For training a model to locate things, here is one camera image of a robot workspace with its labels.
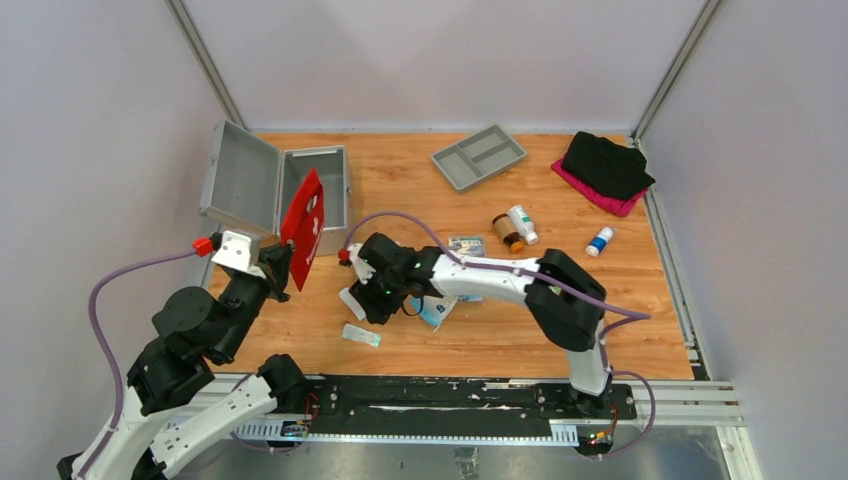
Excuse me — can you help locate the purple cable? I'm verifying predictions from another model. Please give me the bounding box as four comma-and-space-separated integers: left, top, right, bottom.
337, 211, 657, 458
79, 237, 217, 478

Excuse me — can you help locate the grey divider tray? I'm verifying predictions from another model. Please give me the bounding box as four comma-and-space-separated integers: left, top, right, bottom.
431, 124, 527, 194

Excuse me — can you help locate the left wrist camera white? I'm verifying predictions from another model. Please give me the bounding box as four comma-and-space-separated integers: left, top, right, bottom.
211, 230, 264, 277

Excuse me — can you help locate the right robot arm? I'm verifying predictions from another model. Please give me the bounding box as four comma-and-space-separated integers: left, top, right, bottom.
338, 233, 611, 418

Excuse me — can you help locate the brown medicine bottle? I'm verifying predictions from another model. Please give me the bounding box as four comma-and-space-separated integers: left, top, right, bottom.
491, 213, 523, 253

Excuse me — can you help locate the pink folded cloth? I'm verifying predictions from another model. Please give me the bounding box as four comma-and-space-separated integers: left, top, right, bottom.
550, 159, 649, 217

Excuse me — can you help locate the blue white small bottle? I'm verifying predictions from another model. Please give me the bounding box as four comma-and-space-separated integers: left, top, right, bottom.
585, 227, 615, 257

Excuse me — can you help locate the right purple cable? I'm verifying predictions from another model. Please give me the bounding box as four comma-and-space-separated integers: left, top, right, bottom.
337, 211, 657, 458

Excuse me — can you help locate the red first aid pouch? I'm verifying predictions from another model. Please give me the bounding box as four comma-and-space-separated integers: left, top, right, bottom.
280, 168, 325, 291

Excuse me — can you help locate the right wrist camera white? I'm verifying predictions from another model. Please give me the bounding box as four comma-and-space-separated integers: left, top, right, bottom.
347, 243, 376, 284

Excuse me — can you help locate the grey metal case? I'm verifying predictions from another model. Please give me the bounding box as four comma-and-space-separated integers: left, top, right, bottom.
199, 120, 355, 256

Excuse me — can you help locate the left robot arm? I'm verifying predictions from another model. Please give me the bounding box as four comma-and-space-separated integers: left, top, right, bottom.
57, 233, 318, 479

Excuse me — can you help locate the blue cotton pouch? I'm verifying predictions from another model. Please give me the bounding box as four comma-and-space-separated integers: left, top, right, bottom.
409, 296, 458, 331

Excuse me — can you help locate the white medicine bottle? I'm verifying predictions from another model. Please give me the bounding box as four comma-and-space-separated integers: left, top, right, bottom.
507, 205, 539, 245

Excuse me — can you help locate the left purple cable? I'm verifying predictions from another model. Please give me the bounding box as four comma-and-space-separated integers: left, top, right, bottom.
79, 237, 217, 478

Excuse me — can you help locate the black folded cloth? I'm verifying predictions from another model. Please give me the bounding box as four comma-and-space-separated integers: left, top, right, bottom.
560, 131, 656, 200

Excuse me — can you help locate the small teal bandage packet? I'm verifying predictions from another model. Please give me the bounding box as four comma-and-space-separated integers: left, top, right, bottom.
341, 324, 382, 348

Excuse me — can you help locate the bandage strip box pack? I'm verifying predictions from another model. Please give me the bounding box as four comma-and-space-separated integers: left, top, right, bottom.
447, 235, 486, 257

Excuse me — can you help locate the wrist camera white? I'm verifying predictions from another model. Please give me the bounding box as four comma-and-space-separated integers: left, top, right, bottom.
211, 230, 264, 277
347, 243, 376, 284

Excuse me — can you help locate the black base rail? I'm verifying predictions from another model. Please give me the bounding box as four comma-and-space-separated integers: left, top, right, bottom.
272, 375, 637, 441

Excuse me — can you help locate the teal white bandage packet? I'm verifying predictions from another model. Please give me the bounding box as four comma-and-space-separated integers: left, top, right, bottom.
339, 287, 367, 321

